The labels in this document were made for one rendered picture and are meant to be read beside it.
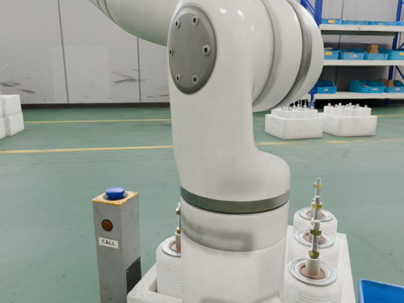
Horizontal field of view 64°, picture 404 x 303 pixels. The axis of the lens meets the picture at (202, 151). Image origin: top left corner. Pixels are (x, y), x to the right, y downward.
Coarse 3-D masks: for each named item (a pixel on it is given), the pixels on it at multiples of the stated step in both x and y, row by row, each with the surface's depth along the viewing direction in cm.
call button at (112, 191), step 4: (108, 188) 70; (112, 188) 69; (116, 188) 69; (120, 188) 69; (108, 192) 68; (112, 192) 67; (116, 192) 67; (120, 192) 68; (124, 192) 69; (108, 196) 68; (112, 196) 68; (116, 196) 68; (120, 196) 69
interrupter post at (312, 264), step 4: (308, 256) 53; (308, 260) 52; (312, 260) 52; (316, 260) 52; (308, 264) 52; (312, 264) 52; (316, 264) 52; (308, 268) 52; (312, 268) 52; (316, 268) 52; (308, 272) 53; (312, 272) 52; (316, 272) 52
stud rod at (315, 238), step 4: (316, 220) 51; (316, 224) 51; (316, 228) 51; (312, 236) 52; (316, 236) 51; (312, 240) 52; (316, 240) 52; (312, 244) 52; (316, 244) 52; (312, 248) 52; (316, 248) 52
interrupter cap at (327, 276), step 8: (296, 264) 55; (304, 264) 55; (320, 264) 55; (296, 272) 53; (304, 272) 53; (320, 272) 53; (328, 272) 53; (336, 272) 53; (304, 280) 51; (312, 280) 51; (320, 280) 51; (328, 280) 51
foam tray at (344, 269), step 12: (288, 228) 84; (288, 240) 78; (348, 252) 73; (348, 264) 68; (144, 276) 64; (156, 276) 64; (348, 276) 64; (144, 288) 60; (156, 288) 64; (348, 288) 60; (132, 300) 58; (144, 300) 57; (156, 300) 57; (168, 300) 57; (180, 300) 57; (348, 300) 57
